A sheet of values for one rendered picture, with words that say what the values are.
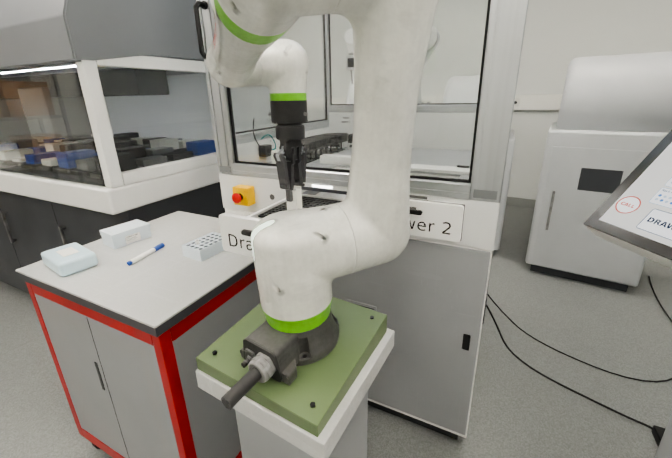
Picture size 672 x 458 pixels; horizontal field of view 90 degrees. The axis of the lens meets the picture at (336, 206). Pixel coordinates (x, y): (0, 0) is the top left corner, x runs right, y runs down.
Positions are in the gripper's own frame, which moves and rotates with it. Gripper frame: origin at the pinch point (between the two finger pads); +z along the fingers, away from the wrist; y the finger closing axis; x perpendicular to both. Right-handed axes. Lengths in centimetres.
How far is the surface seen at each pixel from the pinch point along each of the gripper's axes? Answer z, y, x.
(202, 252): 17.4, 9.6, -27.9
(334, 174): -2.4, -22.8, 1.2
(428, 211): 5.8, -21.4, 32.7
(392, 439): 96, -17, 26
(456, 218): 6.9, -21.3, 40.7
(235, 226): 6.1, 10.6, -12.3
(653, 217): -5, -3, 76
